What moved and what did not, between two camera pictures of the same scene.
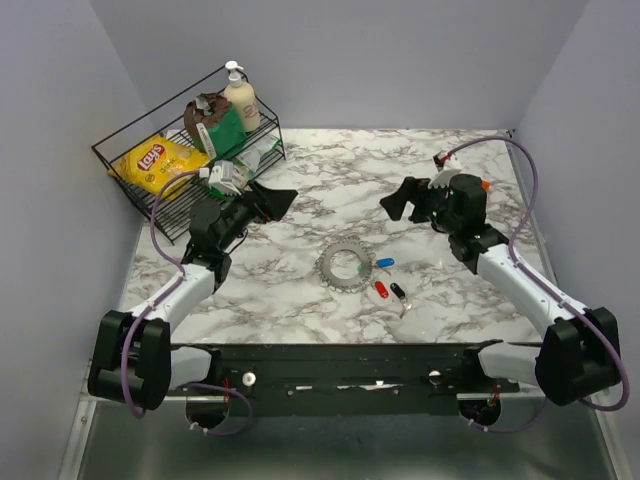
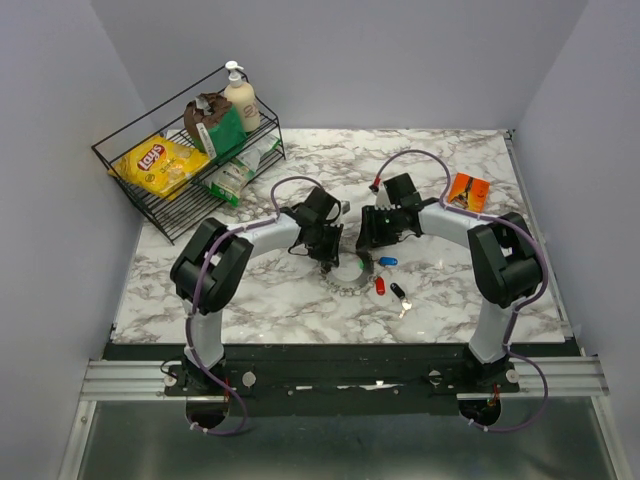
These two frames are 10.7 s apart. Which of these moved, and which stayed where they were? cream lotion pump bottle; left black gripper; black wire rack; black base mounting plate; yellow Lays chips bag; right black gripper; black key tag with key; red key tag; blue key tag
Moved: red key tag; left black gripper; right black gripper
Stayed: blue key tag; cream lotion pump bottle; black wire rack; black base mounting plate; yellow Lays chips bag; black key tag with key
